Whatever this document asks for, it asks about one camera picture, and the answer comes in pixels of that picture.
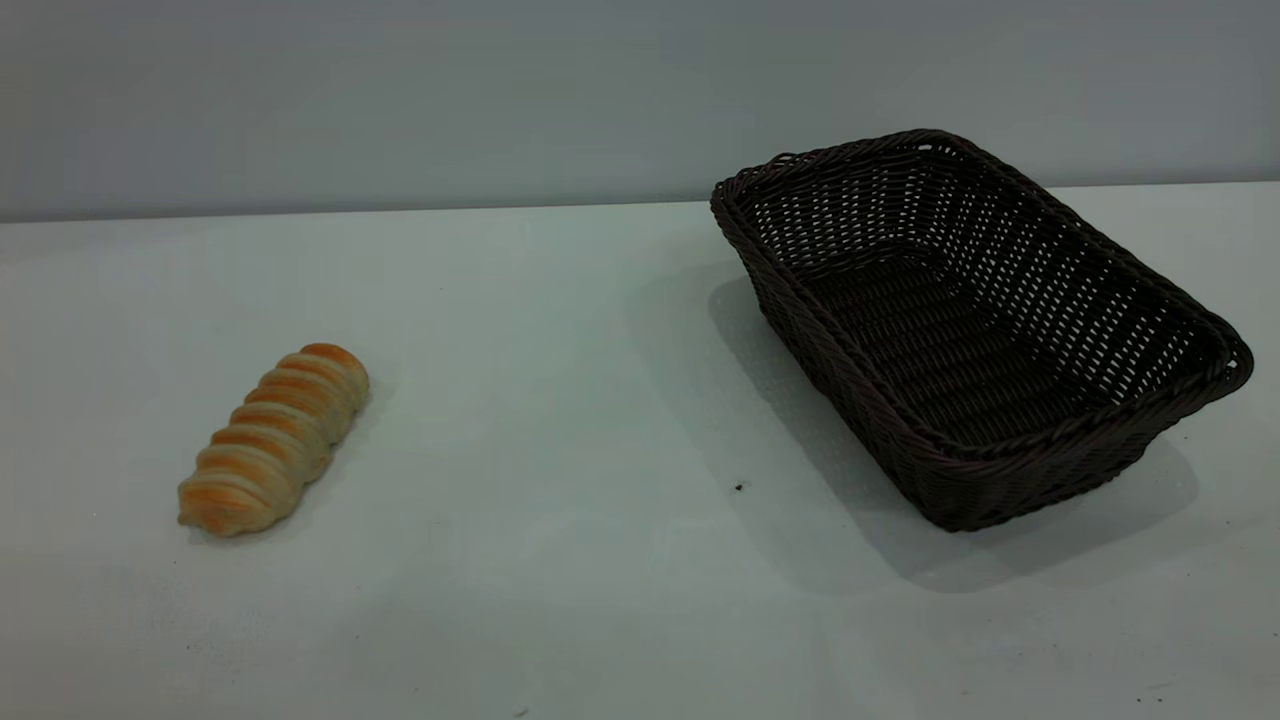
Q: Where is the spiral twisted bread roll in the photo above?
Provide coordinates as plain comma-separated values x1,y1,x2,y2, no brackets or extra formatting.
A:
177,343,370,538

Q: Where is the black woven wicker basket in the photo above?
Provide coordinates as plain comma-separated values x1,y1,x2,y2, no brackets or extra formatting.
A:
710,129,1255,533

